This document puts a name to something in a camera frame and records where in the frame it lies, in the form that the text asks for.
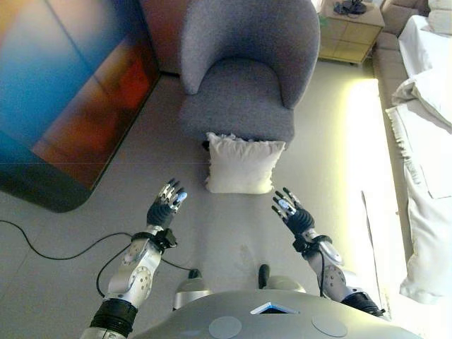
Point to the robot left leg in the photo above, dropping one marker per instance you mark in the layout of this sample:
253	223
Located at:
190	289

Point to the white frilled cushion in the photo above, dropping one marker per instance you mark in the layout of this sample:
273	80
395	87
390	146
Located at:
241	165

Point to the light wooden cabinet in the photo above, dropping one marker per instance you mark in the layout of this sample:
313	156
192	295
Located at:
349	32

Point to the robot right leg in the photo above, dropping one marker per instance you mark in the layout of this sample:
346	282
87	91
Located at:
279	281

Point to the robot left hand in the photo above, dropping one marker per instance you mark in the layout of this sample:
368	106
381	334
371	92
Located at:
163	211

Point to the beige sofa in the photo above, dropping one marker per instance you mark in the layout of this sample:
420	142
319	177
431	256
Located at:
392	49

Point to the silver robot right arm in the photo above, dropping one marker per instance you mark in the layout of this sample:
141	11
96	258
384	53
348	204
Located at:
330	267

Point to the grey upholstered armchair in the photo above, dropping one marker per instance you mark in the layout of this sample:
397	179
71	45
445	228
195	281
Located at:
246	69

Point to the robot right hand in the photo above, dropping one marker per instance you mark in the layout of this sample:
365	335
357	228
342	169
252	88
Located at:
298	216

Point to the grey robot torso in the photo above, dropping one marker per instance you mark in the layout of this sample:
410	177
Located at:
274	315

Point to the white bed sheet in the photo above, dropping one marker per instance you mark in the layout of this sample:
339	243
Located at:
422	148

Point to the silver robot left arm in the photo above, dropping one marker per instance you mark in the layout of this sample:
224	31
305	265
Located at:
131	270

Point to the colourful glossy panel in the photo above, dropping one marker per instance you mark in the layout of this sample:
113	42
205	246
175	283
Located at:
67	95

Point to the robot leg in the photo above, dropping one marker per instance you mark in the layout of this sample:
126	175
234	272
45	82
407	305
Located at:
279	281
190	289

